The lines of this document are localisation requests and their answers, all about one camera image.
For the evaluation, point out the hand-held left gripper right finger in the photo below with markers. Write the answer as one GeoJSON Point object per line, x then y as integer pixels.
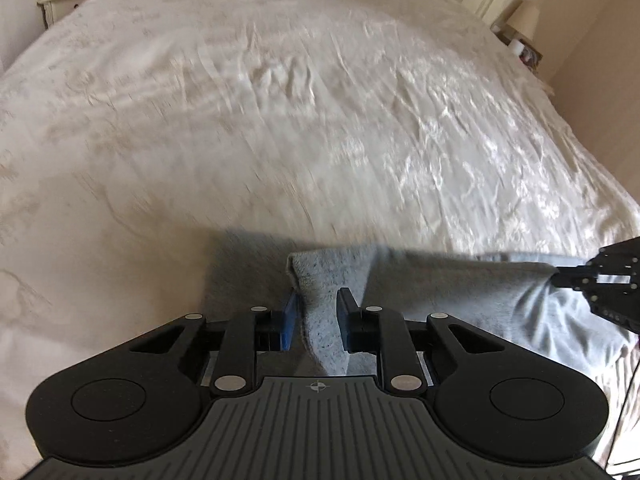
{"type": "Point", "coordinates": [346, 322]}

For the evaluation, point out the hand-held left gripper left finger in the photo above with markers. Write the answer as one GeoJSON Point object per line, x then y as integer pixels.
{"type": "Point", "coordinates": [289, 325]}

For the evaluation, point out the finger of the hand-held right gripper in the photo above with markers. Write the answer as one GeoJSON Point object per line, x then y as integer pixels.
{"type": "Point", "coordinates": [620, 260]}
{"type": "Point", "coordinates": [612, 300]}

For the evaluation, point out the grey pants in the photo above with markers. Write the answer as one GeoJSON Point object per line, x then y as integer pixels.
{"type": "Point", "coordinates": [320, 280]}

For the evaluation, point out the nightstand with lamp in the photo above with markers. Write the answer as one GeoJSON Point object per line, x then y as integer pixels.
{"type": "Point", "coordinates": [537, 77]}

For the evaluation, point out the cream embroidered bedspread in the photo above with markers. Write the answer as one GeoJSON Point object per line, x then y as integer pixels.
{"type": "Point", "coordinates": [250, 110]}

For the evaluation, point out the small white candle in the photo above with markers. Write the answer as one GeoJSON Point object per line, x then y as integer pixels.
{"type": "Point", "coordinates": [516, 48]}

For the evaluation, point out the table lamp with beige shade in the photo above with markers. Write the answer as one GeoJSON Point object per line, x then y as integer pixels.
{"type": "Point", "coordinates": [524, 20]}

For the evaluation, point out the cream nightstand with frames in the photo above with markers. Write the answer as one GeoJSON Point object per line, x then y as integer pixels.
{"type": "Point", "coordinates": [62, 0]}

